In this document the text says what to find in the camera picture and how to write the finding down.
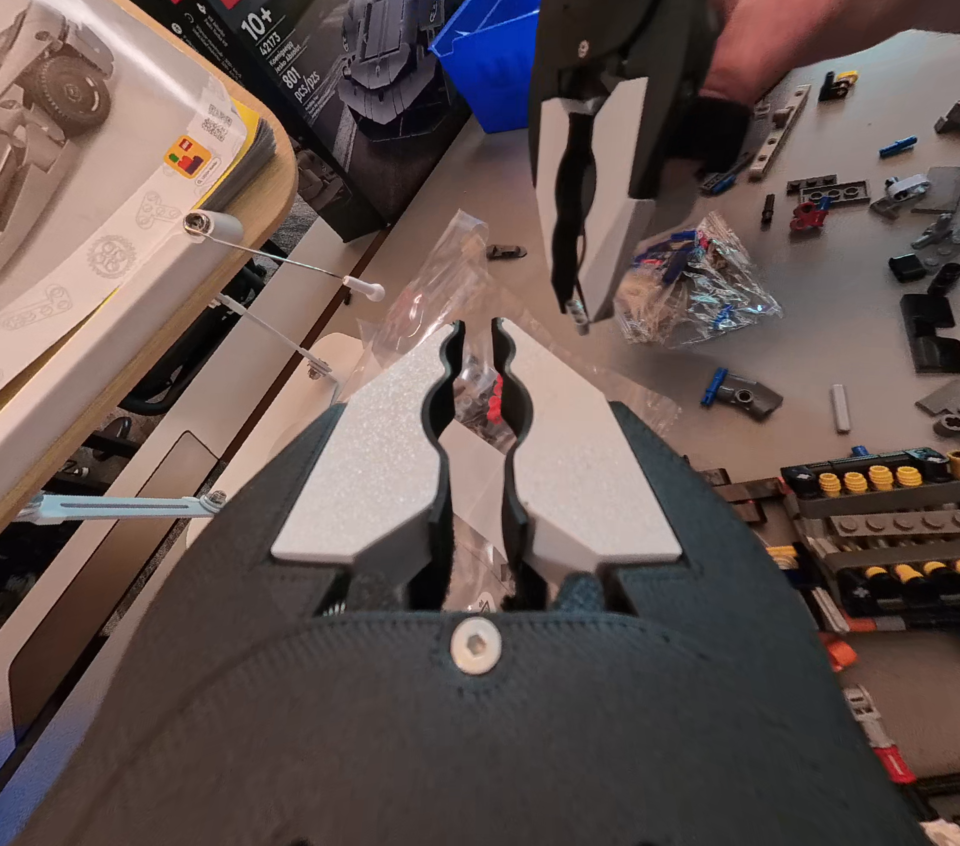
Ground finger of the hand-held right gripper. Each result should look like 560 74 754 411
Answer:
534 98 576 312
576 75 659 327

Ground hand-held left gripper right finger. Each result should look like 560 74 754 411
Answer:
492 317 684 609

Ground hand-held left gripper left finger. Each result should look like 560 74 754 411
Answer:
270 321 465 609

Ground clear crimped plastic bag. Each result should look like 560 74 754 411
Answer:
360 210 680 457

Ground black lego panel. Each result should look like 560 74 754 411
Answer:
898 293 960 376

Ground dark grey curved lego panel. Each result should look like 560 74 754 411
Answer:
701 368 785 421

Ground red lego connector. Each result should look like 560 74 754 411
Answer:
789 195 832 234

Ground scattered loose lego pieces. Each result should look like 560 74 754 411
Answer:
746 68 960 442

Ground dark lego set box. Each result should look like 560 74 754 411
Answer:
112 0 541 243

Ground partly built lego car chassis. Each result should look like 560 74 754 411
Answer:
705 444 960 637

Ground grey red lego axle part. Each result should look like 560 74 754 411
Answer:
843 684 918 786

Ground lego instruction booklet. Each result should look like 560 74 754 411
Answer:
0 0 279 397

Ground blue plastic bin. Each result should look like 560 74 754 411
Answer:
431 0 571 135

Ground small clear bag blue pins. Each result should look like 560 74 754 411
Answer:
615 212 785 348

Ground white wooden book stand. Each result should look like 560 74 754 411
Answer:
0 0 361 787

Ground metal page holder wire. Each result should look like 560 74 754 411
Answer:
183 210 386 303

